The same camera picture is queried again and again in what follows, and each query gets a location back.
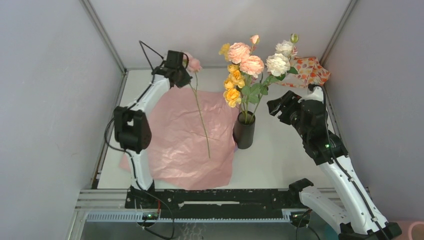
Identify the pink cylindrical vase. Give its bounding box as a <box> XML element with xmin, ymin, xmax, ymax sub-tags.
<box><xmin>395</xmin><ymin>221</ymin><xmax>424</xmax><ymax>240</ymax></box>

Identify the pink rose stem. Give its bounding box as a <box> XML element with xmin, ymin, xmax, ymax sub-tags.
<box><xmin>183</xmin><ymin>52</ymin><xmax>211</xmax><ymax>159</ymax></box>

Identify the purple pink wrapping paper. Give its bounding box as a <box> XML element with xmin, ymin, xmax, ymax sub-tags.
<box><xmin>119</xmin><ymin>86</ymin><xmax>240</xmax><ymax>191</ymax></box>

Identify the white rose stem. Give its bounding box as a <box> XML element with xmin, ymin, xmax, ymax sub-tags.
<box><xmin>248</xmin><ymin>33</ymin><xmax>300</xmax><ymax>124</ymax></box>

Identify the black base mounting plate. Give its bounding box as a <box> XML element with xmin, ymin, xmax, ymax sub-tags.
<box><xmin>124</xmin><ymin>188</ymin><xmax>307</xmax><ymax>219</ymax></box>

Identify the orange floral cloth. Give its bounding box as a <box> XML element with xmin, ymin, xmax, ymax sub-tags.
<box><xmin>275</xmin><ymin>57</ymin><xmax>331</xmax><ymax>89</ymax></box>

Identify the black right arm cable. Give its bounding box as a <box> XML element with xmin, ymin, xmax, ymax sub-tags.
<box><xmin>308</xmin><ymin>84</ymin><xmax>390</xmax><ymax>240</ymax></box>

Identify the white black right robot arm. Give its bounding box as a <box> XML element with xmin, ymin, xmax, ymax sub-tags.
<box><xmin>266</xmin><ymin>86</ymin><xmax>402</xmax><ymax>240</ymax></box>

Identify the black cylindrical vase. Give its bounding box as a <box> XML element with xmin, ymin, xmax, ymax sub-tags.
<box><xmin>232</xmin><ymin>111</ymin><xmax>256</xmax><ymax>150</ymax></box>

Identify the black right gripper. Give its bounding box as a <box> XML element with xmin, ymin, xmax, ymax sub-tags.
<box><xmin>267</xmin><ymin>90</ymin><xmax>310</xmax><ymax>141</ymax></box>

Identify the peach rose stem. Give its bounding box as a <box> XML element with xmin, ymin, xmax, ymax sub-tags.
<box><xmin>238</xmin><ymin>34</ymin><xmax>265</xmax><ymax>116</ymax></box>

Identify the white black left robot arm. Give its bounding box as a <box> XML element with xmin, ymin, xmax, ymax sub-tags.
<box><xmin>113</xmin><ymin>50</ymin><xmax>192</xmax><ymax>209</ymax></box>

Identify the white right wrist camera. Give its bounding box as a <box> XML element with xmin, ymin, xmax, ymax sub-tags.
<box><xmin>298</xmin><ymin>84</ymin><xmax>325</xmax><ymax>104</ymax></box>

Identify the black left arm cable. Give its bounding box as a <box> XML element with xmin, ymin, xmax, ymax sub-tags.
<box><xmin>104</xmin><ymin>40</ymin><xmax>176</xmax><ymax>240</ymax></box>

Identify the yellow rose stem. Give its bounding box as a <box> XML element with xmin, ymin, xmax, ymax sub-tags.
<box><xmin>218</xmin><ymin>42</ymin><xmax>251</xmax><ymax>108</ymax></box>

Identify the white slotted cable duct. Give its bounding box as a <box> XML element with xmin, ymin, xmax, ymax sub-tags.
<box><xmin>86</xmin><ymin>211</ymin><xmax>291</xmax><ymax>223</ymax></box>

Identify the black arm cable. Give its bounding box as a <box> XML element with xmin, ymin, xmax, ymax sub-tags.
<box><xmin>104</xmin><ymin>40</ymin><xmax>176</xmax><ymax>240</ymax></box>
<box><xmin>308</xmin><ymin>84</ymin><xmax>390</xmax><ymax>240</ymax></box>

